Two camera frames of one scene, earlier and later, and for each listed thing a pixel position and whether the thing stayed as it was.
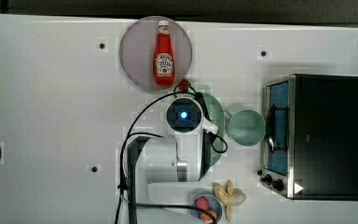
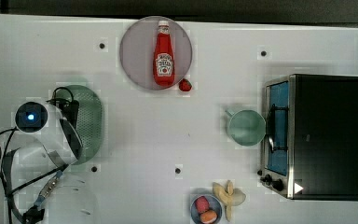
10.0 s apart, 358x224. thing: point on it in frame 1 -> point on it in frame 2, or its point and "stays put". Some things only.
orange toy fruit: [206, 217] stays put
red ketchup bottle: [163, 60] stays put
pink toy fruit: [202, 203] stays put
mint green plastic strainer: [216, 116] -> [89, 123]
